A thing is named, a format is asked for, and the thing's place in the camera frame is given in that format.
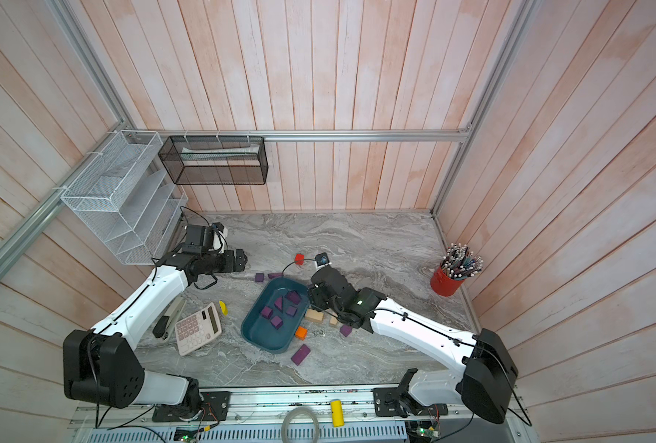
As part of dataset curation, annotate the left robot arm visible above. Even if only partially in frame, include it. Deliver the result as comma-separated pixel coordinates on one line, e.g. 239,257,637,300
62,223,247,421

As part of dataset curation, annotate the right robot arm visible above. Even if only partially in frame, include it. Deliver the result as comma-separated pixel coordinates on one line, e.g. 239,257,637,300
309,265,519,425

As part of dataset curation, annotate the teal plastic storage bin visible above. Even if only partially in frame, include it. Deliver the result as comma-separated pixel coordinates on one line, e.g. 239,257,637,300
241,277,310,354

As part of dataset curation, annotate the orange cube brick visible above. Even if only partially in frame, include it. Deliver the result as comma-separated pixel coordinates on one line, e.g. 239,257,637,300
295,327,308,341

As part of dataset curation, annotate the yellow round object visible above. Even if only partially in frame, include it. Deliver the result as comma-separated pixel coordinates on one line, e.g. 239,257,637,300
218,301,228,316

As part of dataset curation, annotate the large purple rectangular brick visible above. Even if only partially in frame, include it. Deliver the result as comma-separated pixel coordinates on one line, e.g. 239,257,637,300
290,344,311,365

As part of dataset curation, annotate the white desk calculator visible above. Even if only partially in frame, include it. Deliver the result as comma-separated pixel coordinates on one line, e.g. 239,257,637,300
175,303,222,356

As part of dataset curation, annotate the black grey stapler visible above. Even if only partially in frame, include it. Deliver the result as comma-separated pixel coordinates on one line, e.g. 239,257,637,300
152,296,187,341

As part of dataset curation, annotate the yellow cylinder roll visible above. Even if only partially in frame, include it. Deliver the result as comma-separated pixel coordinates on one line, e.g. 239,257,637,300
330,400,345,427

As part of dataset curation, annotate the red pen holder cup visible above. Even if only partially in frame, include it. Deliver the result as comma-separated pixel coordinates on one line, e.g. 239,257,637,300
431,243,484,297

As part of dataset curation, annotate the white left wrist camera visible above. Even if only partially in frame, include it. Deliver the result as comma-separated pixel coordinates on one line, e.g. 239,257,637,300
209,223,228,253

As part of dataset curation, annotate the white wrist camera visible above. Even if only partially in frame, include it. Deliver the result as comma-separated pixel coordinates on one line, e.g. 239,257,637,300
314,252,331,269
209,223,228,253

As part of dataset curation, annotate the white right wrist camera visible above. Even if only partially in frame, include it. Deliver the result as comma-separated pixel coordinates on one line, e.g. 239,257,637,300
314,252,331,269

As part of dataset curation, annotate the black wire mesh basket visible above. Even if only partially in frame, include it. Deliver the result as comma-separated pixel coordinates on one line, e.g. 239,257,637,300
159,135,269,186

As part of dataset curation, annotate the white wire mesh shelf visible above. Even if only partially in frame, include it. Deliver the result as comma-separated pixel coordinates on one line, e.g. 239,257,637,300
62,131,188,266

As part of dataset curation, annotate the grey tape ring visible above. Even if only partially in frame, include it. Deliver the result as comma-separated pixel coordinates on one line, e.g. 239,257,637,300
280,406,321,443

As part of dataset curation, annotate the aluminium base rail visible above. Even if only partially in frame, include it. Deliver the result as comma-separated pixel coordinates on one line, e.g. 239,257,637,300
63,385,539,442

